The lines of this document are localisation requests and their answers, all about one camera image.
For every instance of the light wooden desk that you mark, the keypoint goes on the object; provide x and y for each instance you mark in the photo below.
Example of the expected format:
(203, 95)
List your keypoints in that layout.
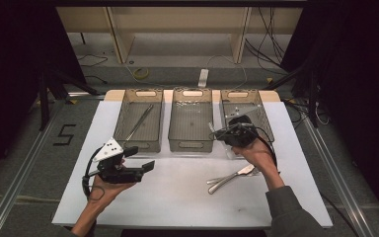
(177, 19)

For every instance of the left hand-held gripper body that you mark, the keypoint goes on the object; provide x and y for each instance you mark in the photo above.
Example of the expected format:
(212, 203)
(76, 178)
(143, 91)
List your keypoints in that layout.
(109, 152)

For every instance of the person's right hand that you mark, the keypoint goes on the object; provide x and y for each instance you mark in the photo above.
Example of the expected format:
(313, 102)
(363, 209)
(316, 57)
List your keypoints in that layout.
(258, 156)

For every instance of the metal chopstick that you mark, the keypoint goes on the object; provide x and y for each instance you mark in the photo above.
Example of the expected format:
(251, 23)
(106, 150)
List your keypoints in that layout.
(140, 121)
(137, 125)

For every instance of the short aluminium rail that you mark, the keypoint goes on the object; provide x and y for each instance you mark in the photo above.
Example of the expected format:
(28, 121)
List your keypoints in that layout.
(85, 94)

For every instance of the white power strip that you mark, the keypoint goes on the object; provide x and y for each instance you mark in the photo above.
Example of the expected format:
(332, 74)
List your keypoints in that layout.
(203, 78)

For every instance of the aluminium floor rail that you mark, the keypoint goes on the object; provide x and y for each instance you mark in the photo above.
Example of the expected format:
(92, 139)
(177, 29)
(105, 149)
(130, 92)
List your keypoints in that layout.
(13, 192)
(339, 184)

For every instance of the metal fork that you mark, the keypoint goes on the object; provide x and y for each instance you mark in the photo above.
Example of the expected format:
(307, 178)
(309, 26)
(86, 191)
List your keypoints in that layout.
(217, 179)

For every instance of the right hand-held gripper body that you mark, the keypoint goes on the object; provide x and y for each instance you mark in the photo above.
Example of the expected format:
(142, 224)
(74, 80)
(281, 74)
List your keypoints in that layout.
(238, 133)

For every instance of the black metal stand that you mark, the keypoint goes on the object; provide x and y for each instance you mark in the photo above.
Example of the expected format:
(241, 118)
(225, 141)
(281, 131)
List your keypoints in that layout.
(313, 98)
(43, 105)

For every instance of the black curtain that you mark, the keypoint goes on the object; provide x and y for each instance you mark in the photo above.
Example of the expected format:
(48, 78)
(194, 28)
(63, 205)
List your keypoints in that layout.
(358, 82)
(6, 65)

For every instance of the person's left hand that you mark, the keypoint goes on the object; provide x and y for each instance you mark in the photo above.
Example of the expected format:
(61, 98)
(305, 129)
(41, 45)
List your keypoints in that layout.
(107, 192)

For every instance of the smoky clear plastic bin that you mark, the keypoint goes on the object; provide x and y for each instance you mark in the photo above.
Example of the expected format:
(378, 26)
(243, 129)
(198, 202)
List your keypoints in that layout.
(191, 121)
(265, 125)
(144, 131)

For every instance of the metal knife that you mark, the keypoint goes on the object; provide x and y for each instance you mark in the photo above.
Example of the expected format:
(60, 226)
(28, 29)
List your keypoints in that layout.
(211, 127)

